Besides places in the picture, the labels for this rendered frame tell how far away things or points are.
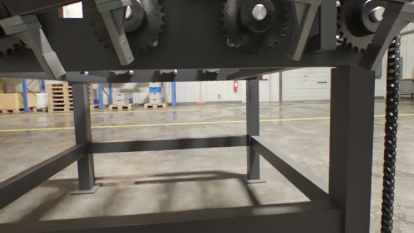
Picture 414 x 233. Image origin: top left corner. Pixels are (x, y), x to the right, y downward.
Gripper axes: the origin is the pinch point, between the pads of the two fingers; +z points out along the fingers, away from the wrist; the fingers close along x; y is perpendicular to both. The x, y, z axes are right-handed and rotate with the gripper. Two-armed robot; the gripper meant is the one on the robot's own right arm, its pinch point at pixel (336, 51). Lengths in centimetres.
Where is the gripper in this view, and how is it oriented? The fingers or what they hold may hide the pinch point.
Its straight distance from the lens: 40.4
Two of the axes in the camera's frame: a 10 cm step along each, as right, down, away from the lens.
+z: -1.4, 8.8, 4.5
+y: 0.6, 4.6, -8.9
